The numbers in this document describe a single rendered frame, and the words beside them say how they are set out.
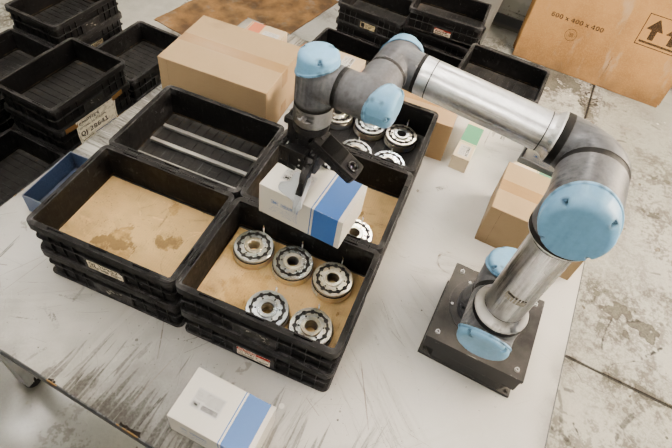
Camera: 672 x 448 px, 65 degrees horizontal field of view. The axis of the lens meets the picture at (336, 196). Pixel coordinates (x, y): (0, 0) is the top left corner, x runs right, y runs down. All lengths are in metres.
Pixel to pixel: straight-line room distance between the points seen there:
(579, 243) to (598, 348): 1.73
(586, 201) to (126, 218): 1.11
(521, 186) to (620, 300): 1.23
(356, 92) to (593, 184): 0.39
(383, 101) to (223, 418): 0.76
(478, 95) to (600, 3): 3.02
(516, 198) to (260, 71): 0.92
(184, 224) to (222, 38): 0.78
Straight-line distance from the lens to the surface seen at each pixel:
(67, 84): 2.52
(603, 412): 2.47
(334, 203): 1.10
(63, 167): 1.79
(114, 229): 1.48
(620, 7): 3.95
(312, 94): 0.92
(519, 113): 0.97
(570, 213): 0.85
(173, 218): 1.47
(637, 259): 3.02
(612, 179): 0.90
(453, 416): 1.42
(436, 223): 1.71
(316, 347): 1.15
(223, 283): 1.34
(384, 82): 0.91
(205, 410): 1.26
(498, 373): 1.40
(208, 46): 1.93
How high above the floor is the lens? 1.97
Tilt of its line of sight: 49 degrees down
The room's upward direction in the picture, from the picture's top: 10 degrees clockwise
